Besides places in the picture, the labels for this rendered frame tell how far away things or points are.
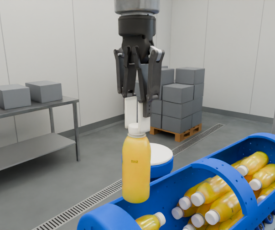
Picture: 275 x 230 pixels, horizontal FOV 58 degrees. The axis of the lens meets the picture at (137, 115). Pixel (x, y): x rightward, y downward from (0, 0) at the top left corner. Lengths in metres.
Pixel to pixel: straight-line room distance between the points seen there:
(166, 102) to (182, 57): 2.34
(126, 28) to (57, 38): 3.80
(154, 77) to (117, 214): 0.32
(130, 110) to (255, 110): 5.37
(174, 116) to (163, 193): 3.38
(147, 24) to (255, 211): 0.64
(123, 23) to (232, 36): 5.44
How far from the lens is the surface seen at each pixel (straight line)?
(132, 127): 0.54
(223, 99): 6.04
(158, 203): 0.93
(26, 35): 4.03
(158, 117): 4.45
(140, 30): 0.49
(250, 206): 0.85
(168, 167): 1.33
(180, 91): 4.10
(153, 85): 0.48
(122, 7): 0.49
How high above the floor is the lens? 1.61
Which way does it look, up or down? 16 degrees down
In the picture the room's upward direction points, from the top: straight up
